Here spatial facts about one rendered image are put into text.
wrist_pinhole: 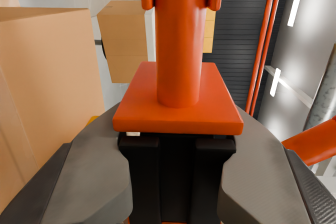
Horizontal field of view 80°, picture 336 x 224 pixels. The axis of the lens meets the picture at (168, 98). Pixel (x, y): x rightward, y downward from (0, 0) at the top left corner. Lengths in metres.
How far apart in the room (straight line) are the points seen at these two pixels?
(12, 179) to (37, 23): 0.13
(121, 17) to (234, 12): 9.60
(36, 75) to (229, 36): 10.92
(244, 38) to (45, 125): 11.20
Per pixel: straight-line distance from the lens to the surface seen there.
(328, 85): 6.13
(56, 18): 0.26
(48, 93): 0.24
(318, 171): 3.47
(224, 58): 11.32
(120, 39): 1.67
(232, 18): 10.96
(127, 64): 1.75
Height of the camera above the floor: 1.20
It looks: 2 degrees down
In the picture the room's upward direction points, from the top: 91 degrees clockwise
